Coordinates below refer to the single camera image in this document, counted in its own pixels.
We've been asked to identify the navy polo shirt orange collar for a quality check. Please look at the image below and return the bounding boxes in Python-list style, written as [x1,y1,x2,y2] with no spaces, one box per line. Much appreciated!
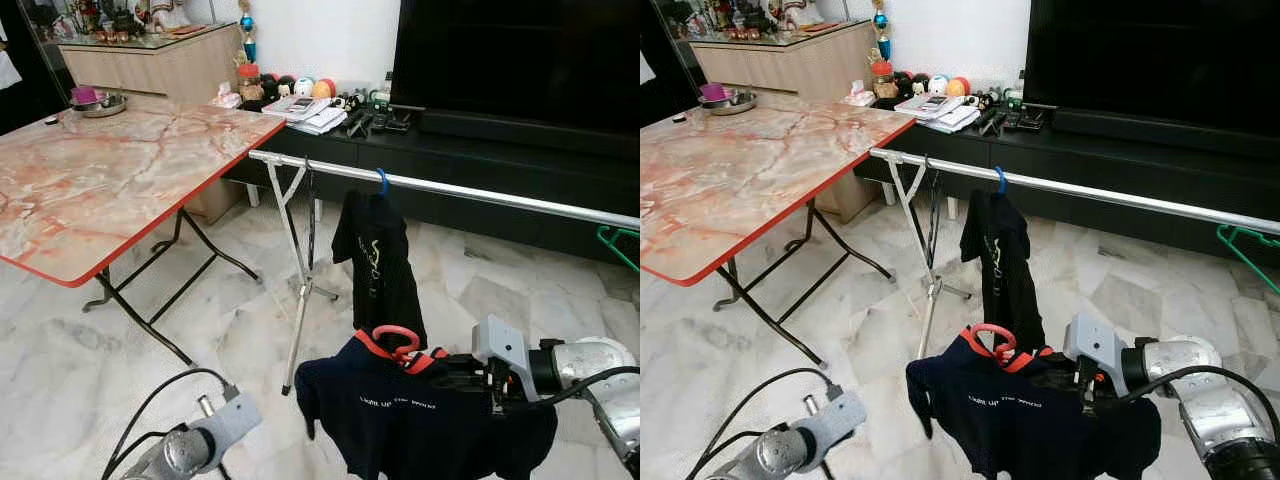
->
[295,328,559,480]
[905,328,1163,480]

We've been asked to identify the red plastic hanger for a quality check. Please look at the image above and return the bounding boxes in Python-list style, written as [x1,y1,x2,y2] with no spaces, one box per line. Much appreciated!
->
[968,323,1019,363]
[370,325,423,366]

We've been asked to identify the green plastic hanger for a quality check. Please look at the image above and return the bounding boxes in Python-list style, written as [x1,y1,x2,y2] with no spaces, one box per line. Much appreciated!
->
[1216,225,1280,296]
[597,225,641,273]

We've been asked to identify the black printed t-shirt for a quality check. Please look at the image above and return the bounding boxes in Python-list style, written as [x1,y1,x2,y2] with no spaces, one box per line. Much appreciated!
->
[960,188,1046,351]
[332,188,429,351]

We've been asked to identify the silver metal clothes rack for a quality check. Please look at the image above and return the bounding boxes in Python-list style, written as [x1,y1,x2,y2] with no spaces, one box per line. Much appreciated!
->
[868,146,1280,363]
[248,148,641,396]

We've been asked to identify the black TV console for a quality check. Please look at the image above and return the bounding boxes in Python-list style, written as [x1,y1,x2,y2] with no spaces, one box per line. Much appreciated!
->
[222,95,641,266]
[855,95,1280,266]

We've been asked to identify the black soundbar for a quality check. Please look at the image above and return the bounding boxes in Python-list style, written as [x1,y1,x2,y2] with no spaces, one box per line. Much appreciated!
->
[418,108,641,141]
[1050,106,1280,141]

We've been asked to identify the stack of white papers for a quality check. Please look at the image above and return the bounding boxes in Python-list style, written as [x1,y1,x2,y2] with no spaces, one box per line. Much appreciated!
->
[262,95,349,136]
[893,93,983,134]

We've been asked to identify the black flat television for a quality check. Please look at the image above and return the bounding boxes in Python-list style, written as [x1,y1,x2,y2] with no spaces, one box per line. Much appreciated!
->
[390,0,641,136]
[1022,0,1280,136]

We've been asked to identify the marble-pattern folding table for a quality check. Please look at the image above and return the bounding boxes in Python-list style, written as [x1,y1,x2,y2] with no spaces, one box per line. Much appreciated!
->
[640,98,917,367]
[0,100,288,367]

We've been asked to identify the metal bowl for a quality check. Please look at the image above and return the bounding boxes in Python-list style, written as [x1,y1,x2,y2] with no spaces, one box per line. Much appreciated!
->
[700,90,758,116]
[72,92,129,119]

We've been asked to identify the blue and gold trophy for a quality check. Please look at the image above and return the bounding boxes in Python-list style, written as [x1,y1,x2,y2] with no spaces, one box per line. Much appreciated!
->
[870,0,891,61]
[238,0,259,63]

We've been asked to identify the light wooden cabinet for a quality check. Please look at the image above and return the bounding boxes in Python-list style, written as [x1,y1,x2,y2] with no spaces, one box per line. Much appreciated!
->
[688,20,881,223]
[58,22,248,226]

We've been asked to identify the white figurine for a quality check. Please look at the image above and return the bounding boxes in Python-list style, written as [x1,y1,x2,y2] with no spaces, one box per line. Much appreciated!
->
[145,0,191,29]
[775,0,826,29]

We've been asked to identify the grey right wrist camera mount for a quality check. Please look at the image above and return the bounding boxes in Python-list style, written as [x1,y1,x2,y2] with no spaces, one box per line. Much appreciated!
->
[470,315,536,406]
[1062,312,1126,401]

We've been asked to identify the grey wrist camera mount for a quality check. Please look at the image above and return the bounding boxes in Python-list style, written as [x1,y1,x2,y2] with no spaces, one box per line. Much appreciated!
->
[190,392,263,456]
[1062,312,1126,401]
[470,315,536,406]
[795,390,869,456]

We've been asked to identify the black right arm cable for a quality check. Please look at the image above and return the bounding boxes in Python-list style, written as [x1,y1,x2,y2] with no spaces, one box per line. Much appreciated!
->
[488,365,641,416]
[1098,363,1280,413]

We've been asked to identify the black wire hanger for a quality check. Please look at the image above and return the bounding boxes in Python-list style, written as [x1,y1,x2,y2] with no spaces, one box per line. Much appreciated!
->
[303,158,319,273]
[925,155,943,271]

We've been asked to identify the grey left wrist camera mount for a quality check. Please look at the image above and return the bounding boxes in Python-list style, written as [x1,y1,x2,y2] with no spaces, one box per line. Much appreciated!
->
[795,390,869,456]
[190,392,263,456]

